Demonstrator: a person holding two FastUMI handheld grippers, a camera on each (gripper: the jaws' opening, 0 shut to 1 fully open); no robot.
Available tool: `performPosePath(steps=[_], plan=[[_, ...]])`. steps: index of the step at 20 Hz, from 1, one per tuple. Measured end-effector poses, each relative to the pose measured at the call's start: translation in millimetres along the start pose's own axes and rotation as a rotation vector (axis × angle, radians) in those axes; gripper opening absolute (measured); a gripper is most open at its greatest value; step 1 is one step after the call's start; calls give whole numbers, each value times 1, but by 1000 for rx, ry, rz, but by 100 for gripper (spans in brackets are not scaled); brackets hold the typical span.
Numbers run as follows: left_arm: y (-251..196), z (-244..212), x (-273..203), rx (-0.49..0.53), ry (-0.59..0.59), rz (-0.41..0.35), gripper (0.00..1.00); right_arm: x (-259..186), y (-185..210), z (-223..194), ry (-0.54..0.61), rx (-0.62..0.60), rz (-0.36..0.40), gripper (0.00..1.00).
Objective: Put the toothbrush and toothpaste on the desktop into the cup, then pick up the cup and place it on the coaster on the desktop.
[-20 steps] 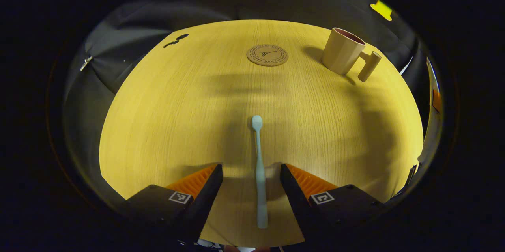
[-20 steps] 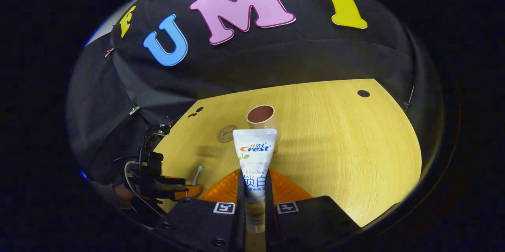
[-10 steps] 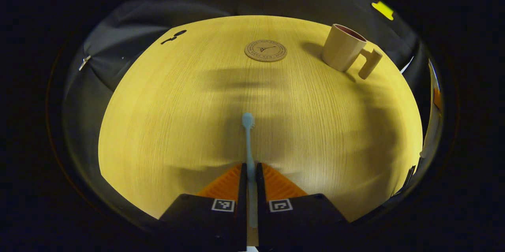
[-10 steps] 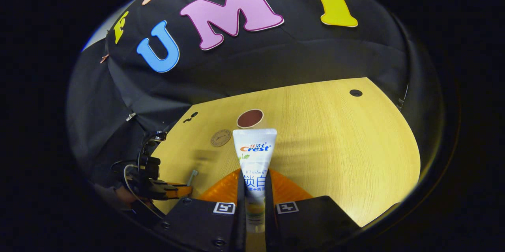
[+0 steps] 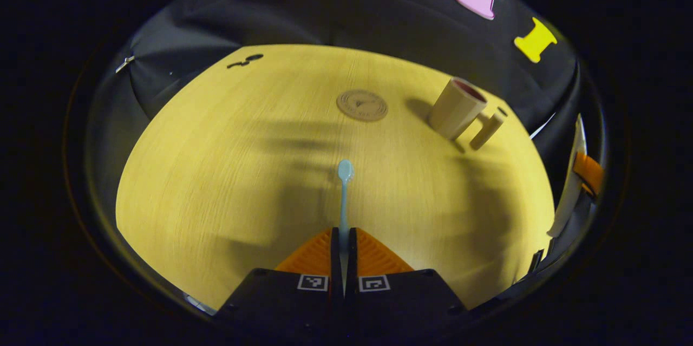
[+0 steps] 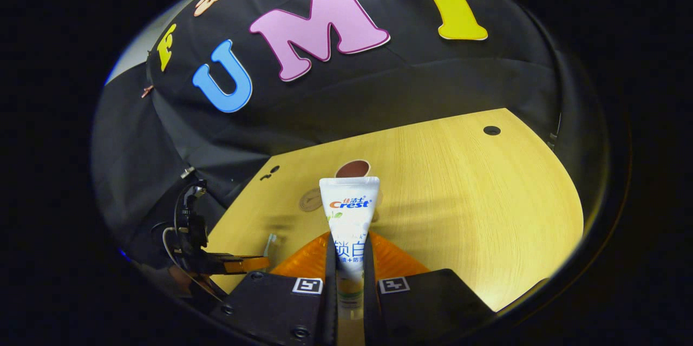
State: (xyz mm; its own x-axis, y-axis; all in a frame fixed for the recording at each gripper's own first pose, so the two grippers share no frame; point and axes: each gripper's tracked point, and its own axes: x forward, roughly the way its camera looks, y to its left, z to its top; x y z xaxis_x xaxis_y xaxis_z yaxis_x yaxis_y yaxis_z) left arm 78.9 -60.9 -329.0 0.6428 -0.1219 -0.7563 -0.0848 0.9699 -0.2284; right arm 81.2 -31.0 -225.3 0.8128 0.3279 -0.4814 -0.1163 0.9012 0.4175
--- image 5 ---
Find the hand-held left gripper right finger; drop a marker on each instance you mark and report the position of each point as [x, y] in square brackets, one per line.
[352, 248]

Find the white toothpaste tube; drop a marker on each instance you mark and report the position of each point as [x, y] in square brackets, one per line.
[568, 189]

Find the silver cloth clip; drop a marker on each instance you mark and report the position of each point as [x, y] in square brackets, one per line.
[124, 63]

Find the black backdrop cloth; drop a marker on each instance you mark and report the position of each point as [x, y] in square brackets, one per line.
[346, 15]

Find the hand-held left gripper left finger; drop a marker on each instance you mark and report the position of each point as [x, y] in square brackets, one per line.
[335, 248]

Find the round brown coaster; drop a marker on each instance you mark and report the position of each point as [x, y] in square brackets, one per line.
[361, 105]

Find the light blue toothbrush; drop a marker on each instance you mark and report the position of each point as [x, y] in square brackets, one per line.
[344, 194]

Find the light wooden desktop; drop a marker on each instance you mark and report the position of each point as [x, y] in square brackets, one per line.
[227, 172]

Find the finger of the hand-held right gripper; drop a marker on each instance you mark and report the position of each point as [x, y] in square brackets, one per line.
[589, 172]

